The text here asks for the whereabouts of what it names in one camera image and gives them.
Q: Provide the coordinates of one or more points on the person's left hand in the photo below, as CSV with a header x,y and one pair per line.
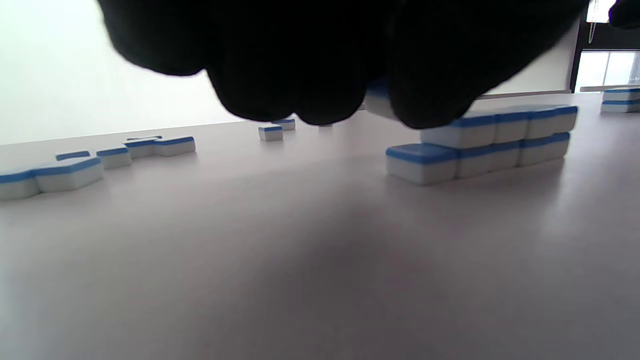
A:
x,y
325,50

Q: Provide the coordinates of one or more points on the person's right hand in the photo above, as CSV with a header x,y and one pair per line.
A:
x,y
627,12

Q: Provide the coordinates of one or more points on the single blue mahjong tile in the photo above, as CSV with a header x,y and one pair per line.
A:
x,y
377,102

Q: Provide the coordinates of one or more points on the blue mahjong tile wall row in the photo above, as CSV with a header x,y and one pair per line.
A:
x,y
622,100
475,150

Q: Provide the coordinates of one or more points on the blue mahjong tiles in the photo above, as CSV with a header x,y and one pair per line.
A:
x,y
70,175

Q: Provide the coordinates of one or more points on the wide white roller blind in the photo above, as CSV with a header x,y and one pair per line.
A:
x,y
50,75

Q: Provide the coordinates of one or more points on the black window frame post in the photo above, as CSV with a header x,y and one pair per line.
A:
x,y
579,60

